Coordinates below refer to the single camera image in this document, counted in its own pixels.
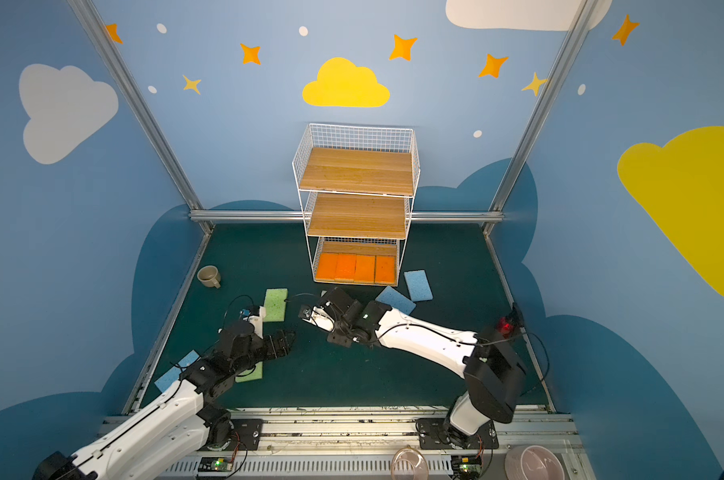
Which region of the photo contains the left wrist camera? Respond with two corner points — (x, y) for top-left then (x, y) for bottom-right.
(239, 306), (266, 337)

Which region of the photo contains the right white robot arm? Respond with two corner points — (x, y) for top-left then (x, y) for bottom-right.
(301, 287), (527, 447)

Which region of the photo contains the blue sponge near shelf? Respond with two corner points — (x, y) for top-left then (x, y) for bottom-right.
(404, 270), (434, 302)

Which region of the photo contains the red small object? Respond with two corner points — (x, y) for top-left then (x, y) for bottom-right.
(496, 302), (525, 338)

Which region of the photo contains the blue sponge centre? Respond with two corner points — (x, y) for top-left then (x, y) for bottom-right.
(376, 286), (416, 315)

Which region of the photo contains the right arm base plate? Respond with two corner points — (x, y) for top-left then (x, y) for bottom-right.
(415, 418), (499, 450)

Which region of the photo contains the white wire wooden shelf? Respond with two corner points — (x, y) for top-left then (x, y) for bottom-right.
(292, 123), (421, 287)

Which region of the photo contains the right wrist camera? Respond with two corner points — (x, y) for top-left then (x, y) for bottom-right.
(298, 305), (335, 332)

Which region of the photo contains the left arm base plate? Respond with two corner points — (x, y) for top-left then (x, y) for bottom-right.
(205, 418), (264, 451)

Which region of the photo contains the beige mug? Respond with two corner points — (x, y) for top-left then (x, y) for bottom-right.
(196, 265), (222, 289)

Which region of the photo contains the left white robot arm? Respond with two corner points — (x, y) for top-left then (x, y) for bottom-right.
(33, 320), (295, 479)

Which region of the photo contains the blue sponge far left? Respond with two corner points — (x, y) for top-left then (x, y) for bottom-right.
(154, 350), (200, 392)

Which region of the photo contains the green sponge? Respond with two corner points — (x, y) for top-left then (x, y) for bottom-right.
(236, 362), (263, 383)
(263, 288), (288, 323)

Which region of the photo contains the pink divided bowl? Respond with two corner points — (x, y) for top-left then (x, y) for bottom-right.
(504, 445), (566, 480)

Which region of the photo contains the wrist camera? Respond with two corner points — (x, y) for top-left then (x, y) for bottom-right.
(298, 305), (335, 332)
(239, 306), (266, 337)

